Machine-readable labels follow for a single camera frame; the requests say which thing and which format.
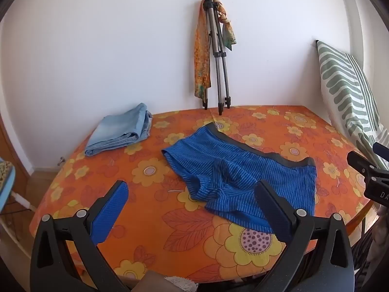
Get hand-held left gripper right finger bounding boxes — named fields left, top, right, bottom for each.
left=254, top=179, right=355, bottom=292

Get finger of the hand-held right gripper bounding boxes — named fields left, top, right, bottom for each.
left=372, top=142, right=389, bottom=159
left=347, top=151, right=379, bottom=177

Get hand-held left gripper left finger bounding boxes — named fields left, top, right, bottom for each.
left=30, top=180, right=139, bottom=292

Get blue striped pants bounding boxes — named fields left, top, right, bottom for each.
left=161, top=122, right=317, bottom=233

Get orange floral tablecloth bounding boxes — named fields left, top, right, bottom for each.
left=29, top=105, right=373, bottom=283

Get person's dark striped clothing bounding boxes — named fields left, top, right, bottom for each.
left=354, top=204, right=389, bottom=292

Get folded light blue jeans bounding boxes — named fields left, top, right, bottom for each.
left=84, top=103, right=153, bottom=157

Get green white striped pillow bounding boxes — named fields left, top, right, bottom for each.
left=315, top=40, right=389, bottom=171

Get blue chair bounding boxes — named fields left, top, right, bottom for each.
left=0, top=158, right=16, bottom=212

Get orange green floral scarf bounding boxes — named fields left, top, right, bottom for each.
left=194, top=0, right=238, bottom=99

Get grey metal tripod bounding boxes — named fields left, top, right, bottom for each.
left=201, top=0, right=231, bottom=115

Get wooden table frame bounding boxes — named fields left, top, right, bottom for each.
left=346, top=202, right=373, bottom=247

